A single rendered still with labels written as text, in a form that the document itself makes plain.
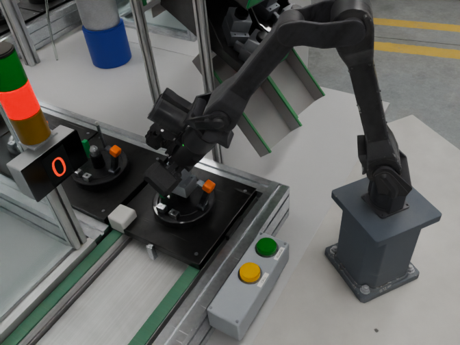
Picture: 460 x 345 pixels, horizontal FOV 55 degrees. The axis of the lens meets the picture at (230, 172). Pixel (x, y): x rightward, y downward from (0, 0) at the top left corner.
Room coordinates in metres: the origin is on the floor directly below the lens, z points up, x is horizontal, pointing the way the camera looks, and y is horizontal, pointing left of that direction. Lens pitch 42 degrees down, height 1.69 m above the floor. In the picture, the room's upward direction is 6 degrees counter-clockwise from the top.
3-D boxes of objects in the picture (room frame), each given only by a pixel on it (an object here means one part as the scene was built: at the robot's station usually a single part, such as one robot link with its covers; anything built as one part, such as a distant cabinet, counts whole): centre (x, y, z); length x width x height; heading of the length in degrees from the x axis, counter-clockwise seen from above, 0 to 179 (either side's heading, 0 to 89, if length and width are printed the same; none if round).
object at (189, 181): (0.69, 0.12, 1.06); 0.08 x 0.04 x 0.07; 56
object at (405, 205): (0.56, -0.29, 1.09); 0.07 x 0.07 x 0.06; 19
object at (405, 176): (0.56, -0.28, 1.15); 0.09 x 0.07 x 0.06; 166
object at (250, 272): (0.50, -0.02, 0.96); 0.04 x 0.04 x 0.02
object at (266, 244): (0.55, -0.06, 0.96); 0.04 x 0.04 x 0.02
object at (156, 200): (0.69, 0.11, 0.98); 0.14 x 0.14 x 0.02
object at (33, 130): (0.60, 0.31, 1.28); 0.05 x 0.05 x 0.05
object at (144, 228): (0.69, 0.11, 0.96); 0.24 x 0.24 x 0.02; 55
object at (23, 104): (0.60, 0.31, 1.33); 0.05 x 0.05 x 0.05
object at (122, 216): (0.66, 0.24, 0.97); 0.05 x 0.05 x 0.04; 55
